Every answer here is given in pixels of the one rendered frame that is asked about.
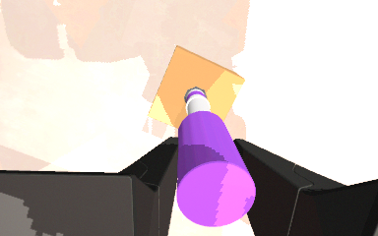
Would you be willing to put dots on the orange square block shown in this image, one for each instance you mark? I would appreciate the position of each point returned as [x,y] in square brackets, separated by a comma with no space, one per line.
[186,71]

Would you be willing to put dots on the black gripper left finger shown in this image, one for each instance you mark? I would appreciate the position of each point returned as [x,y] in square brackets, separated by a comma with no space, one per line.
[136,201]

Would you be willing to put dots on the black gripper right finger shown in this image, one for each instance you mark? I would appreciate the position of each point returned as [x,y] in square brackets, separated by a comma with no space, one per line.
[292,200]

